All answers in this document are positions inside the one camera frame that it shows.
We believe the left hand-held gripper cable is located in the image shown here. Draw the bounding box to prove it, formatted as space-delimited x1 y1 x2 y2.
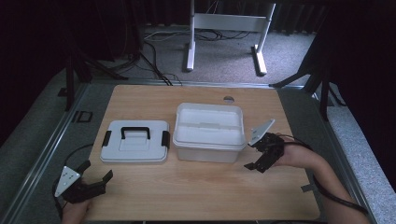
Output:
50 143 94 220

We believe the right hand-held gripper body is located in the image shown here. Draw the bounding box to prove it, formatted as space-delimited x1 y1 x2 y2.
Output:
247 119 286 164

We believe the bundle of floor cables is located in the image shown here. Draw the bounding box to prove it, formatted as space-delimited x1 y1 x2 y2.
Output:
143 27 251 43

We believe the person's right hand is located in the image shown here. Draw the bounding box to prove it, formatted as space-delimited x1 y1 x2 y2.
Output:
275 141 316 169

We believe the black tripod stand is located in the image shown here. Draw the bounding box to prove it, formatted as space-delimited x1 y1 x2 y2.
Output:
64 46 129 112
269 55 347 122

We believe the white plastic storage container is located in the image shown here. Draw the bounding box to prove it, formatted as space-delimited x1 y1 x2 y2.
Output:
172 102 248 164

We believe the person's left hand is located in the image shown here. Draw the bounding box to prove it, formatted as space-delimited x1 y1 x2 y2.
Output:
60 199 93 224

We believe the right hand-held gripper cable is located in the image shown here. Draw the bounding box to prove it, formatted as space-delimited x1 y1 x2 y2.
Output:
275 133 370 216

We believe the white metal desk frame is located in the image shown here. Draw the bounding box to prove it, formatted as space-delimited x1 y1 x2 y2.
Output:
186 0 277 77

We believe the black floor cable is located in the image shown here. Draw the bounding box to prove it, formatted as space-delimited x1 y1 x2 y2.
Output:
139 40 183 87

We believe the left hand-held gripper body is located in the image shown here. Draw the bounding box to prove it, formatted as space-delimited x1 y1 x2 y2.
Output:
54 165 107 205

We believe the hand-held gripper cable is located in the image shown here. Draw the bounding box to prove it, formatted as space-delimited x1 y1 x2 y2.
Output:
50 143 94 220
275 133 370 216

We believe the white lid with black handle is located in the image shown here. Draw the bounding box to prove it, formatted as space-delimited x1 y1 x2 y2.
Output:
99 119 171 165

